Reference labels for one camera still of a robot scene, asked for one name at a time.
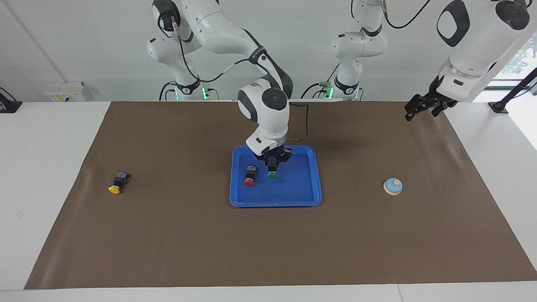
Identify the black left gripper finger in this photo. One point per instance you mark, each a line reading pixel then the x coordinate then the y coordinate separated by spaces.
pixel 409 115
pixel 437 112

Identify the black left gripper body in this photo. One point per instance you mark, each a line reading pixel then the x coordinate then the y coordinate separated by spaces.
pixel 436 100

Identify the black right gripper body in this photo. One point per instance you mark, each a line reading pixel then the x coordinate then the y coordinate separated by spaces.
pixel 282 153

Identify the green push button switch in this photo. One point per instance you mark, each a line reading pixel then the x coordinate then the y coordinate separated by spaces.
pixel 272 176

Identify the red push button switch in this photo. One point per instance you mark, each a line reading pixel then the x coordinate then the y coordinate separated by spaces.
pixel 249 182

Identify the yellow push button switch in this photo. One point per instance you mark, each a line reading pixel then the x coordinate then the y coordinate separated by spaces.
pixel 114 189

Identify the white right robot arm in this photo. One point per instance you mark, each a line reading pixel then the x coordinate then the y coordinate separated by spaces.
pixel 272 113

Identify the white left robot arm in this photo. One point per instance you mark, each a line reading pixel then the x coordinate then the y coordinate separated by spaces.
pixel 474 42

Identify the blue plastic tray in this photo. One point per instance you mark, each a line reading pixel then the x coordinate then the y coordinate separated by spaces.
pixel 298 184

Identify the light blue call bell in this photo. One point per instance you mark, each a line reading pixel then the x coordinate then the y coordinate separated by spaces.
pixel 393 185

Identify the brown table mat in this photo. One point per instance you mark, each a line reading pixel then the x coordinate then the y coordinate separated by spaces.
pixel 272 243

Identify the black table clamp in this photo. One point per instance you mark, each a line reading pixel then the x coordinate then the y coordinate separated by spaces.
pixel 7 105

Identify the white wall socket box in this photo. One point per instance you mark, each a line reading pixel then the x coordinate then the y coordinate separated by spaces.
pixel 65 92

